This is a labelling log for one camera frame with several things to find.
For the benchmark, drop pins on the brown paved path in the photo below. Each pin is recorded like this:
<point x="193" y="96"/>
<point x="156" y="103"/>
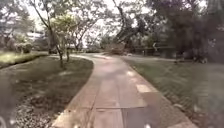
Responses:
<point x="113" y="90"/>

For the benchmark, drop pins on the leaning dark tree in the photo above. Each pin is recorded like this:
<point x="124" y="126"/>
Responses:
<point x="128" y="30"/>

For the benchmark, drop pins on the small slender tree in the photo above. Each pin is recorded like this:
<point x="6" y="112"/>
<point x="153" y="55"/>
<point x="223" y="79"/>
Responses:
<point x="61" y="36"/>

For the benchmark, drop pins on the grass lawn with leaf litter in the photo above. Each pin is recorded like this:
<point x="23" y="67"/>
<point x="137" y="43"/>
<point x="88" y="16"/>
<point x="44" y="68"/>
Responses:
<point x="43" y="80"/>

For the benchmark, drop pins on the tall bare-branched tree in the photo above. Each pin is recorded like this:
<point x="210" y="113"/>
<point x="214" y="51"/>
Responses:
<point x="50" y="30"/>

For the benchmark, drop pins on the grass lawn under dense trees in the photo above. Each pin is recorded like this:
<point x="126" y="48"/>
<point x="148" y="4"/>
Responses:
<point x="186" y="80"/>

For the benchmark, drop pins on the pale building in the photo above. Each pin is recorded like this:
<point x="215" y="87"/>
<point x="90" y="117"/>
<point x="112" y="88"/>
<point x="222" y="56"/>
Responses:
<point x="32" y="36"/>

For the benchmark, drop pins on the dense dark trees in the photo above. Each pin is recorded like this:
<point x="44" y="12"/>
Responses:
<point x="190" y="26"/>

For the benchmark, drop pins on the trimmed green hedge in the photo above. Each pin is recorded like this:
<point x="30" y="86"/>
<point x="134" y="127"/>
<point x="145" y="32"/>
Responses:
<point x="20" y="60"/>

